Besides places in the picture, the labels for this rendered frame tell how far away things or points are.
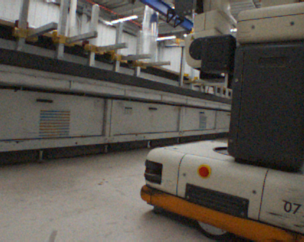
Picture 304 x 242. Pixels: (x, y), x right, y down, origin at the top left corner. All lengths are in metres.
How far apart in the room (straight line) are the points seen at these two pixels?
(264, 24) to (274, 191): 0.52
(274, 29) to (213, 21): 0.35
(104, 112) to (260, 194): 1.60
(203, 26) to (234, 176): 0.66
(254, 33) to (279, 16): 0.09
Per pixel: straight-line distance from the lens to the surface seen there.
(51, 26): 1.24
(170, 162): 0.90
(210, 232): 0.91
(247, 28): 0.87
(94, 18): 1.77
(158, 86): 2.24
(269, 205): 0.80
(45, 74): 1.52
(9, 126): 1.69
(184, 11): 1.18
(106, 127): 2.10
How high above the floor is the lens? 0.44
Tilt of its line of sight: 3 degrees down
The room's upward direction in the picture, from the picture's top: 5 degrees clockwise
